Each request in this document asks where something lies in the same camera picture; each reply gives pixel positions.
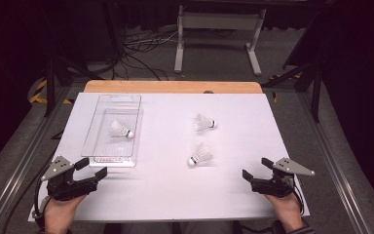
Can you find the yellow black floor tape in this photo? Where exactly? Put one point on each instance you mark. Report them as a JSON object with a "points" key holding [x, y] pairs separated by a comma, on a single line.
{"points": [[37, 97]]}

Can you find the person's left hand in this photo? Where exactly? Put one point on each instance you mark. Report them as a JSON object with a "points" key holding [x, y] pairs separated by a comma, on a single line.
{"points": [[60, 214]]}

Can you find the white shuttlecock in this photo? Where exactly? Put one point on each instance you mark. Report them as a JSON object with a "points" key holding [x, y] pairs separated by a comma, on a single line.
{"points": [[202, 153], [203, 122], [118, 129]]}

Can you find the black tripod stand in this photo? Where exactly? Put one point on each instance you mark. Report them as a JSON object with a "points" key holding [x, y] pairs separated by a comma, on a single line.
{"points": [[49, 87]]}

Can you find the person's right hand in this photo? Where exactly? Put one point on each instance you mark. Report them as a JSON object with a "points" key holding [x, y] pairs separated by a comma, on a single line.
{"points": [[289, 209]]}

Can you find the wooden table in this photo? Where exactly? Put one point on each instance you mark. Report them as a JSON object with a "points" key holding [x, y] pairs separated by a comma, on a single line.
{"points": [[162, 87]]}

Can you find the white metal stand frame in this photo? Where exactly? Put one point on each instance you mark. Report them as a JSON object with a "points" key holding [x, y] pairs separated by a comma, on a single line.
{"points": [[219, 21]]}

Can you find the clear plastic tray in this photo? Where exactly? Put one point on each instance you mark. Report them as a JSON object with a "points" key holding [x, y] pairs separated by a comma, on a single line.
{"points": [[110, 149]]}

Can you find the aluminium floor rail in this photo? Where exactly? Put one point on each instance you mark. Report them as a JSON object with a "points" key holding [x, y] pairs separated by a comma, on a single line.
{"points": [[334, 169], [13, 182]]}

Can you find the black metal stand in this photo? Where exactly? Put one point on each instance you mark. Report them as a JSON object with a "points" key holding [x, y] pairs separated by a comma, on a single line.
{"points": [[316, 94]]}

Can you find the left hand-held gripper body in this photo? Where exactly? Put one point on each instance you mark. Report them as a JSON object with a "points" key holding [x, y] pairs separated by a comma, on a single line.
{"points": [[58, 166]]}

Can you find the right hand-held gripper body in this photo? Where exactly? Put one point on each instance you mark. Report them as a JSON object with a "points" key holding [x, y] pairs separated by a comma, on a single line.
{"points": [[290, 166]]}

